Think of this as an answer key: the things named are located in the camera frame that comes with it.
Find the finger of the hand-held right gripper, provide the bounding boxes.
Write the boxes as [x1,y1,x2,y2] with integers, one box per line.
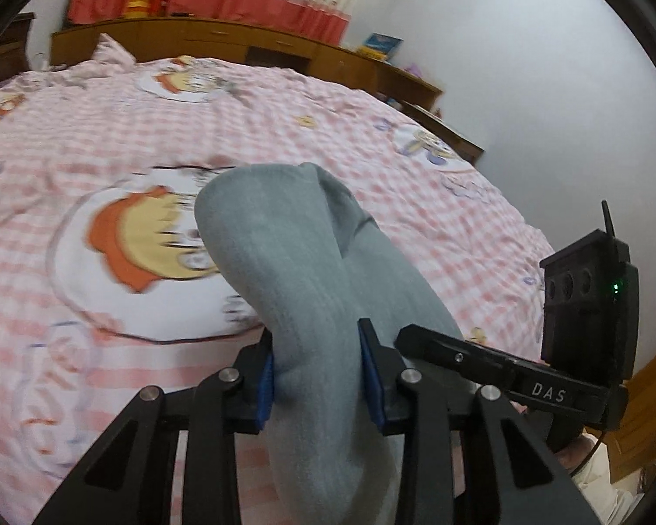
[394,324,519,393]

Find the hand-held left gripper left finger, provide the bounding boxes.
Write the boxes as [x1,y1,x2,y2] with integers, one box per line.
[33,333,277,525]

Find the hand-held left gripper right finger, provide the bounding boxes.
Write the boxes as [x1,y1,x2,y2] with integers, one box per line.
[357,317,602,525]

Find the grey pants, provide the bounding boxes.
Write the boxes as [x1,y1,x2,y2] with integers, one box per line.
[194,162,465,525]

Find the person's right forearm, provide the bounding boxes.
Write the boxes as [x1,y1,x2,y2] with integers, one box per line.
[571,440,649,523]

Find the person's right hand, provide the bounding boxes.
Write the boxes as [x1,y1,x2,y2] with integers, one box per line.
[552,432,599,470]

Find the pink checkered cartoon bedsheet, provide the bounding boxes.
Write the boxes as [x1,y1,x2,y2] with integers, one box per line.
[0,33,558,525]

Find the blue book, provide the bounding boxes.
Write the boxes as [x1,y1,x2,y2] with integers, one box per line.
[358,33,404,61]

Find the long low wooden cabinet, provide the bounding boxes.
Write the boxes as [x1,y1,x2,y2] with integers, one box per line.
[52,15,485,165]

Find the yellow round container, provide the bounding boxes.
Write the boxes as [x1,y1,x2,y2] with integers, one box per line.
[125,0,167,17]

